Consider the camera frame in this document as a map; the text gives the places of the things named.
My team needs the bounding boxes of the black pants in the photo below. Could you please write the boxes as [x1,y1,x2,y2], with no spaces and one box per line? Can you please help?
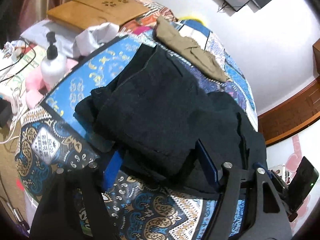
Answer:
[75,44,266,196]

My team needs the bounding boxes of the colourful patchwork bed quilt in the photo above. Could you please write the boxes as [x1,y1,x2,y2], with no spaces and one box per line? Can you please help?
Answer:
[15,0,266,239]

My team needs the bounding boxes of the folded khaki pants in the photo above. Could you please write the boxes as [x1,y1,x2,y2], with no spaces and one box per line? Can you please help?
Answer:
[155,16,228,83]

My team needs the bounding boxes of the white pump lotion bottle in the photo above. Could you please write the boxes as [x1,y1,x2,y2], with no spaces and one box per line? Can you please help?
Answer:
[40,31,67,91]

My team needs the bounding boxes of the white cloth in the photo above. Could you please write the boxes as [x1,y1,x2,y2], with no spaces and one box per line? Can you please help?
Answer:
[73,22,120,58]

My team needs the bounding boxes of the yellow pillow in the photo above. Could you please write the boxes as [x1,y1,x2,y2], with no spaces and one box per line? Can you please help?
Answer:
[178,16,205,25]

